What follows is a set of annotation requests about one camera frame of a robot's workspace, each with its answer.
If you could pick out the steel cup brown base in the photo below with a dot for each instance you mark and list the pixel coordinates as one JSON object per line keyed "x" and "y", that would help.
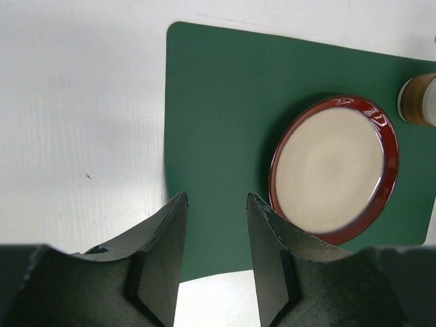
{"x": 416, "y": 100}

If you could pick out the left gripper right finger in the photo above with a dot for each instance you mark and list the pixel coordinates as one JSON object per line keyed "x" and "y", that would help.
{"x": 301, "y": 280}

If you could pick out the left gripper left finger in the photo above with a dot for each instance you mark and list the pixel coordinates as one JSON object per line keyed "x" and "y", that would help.
{"x": 130, "y": 280}

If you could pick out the dark green placemat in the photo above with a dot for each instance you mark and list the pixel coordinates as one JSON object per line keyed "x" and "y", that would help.
{"x": 230, "y": 96}

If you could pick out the red rimmed beige plate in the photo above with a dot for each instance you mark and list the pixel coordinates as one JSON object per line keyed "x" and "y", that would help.
{"x": 335, "y": 168}

